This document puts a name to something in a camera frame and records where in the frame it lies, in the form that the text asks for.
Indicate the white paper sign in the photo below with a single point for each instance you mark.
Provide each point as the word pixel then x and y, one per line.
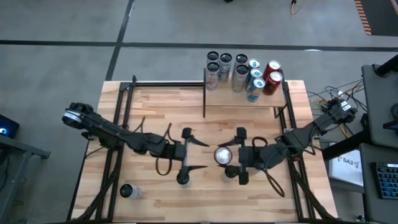
pixel 345 171

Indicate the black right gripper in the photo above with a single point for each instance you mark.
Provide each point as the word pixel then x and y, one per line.
pixel 248 157

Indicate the silver blue energy drink can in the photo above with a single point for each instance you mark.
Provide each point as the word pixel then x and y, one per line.
pixel 258 83
pixel 255 73

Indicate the Celsius Tropical Vibe can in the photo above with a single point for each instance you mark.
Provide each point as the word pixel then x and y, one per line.
pixel 242 69
pixel 241 59
pixel 231 175

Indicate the black backlit keyboard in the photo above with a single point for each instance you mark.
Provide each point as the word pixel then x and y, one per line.
pixel 388 180

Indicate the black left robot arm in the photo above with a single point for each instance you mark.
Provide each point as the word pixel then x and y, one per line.
pixel 102 127

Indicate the Celsius Peach Vibe can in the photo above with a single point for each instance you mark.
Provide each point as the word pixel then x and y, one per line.
pixel 213 67

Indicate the Celsius Arctic Vibe can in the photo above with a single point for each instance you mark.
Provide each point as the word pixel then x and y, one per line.
pixel 127 190
pixel 225 58
pixel 183 180

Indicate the blue slim energy drink can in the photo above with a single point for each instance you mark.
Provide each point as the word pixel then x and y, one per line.
pixel 254 63

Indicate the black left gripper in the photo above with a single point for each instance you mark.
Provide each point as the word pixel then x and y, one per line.
pixel 177 152

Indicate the grey desk with keyboard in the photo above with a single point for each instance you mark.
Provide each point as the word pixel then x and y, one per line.
pixel 379 211

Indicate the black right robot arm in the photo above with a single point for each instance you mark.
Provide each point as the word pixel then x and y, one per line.
pixel 298 140

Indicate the black computer blue light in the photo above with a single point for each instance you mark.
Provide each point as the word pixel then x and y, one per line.
pixel 9 124

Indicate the grey desk top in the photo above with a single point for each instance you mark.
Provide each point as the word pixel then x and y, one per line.
pixel 379 102

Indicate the grey metal stand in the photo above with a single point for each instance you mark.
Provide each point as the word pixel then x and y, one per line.
pixel 18 144

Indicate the black mat orange striped edge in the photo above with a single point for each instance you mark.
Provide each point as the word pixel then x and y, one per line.
pixel 382 15

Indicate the wooden shelf black legs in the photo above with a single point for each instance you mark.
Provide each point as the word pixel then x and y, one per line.
pixel 230 99

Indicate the white Celsius can black lid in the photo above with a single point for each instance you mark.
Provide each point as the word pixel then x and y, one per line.
pixel 212 56

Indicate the black bar on desk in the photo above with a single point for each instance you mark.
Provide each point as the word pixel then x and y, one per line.
pixel 387 66

